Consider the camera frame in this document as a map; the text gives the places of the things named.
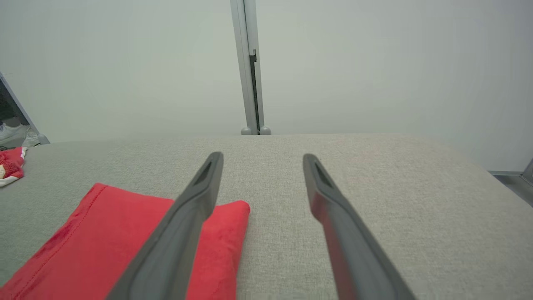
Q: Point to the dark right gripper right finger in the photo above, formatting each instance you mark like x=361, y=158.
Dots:
x=354, y=258

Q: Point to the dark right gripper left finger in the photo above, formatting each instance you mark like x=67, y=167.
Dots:
x=175, y=250

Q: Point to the red white basketball jersey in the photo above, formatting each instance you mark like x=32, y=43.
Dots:
x=95, y=241

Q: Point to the red white basketball shorts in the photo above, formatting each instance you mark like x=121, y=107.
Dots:
x=10, y=164

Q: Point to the grey fabric upholstered surface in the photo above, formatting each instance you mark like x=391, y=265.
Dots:
x=395, y=175

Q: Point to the white sneaker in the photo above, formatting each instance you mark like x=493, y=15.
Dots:
x=10, y=133
x=31, y=139

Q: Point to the grey metal partition frame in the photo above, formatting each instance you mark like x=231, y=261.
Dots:
x=43, y=138

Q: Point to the grey metal partition post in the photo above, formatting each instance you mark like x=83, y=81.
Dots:
x=250, y=83

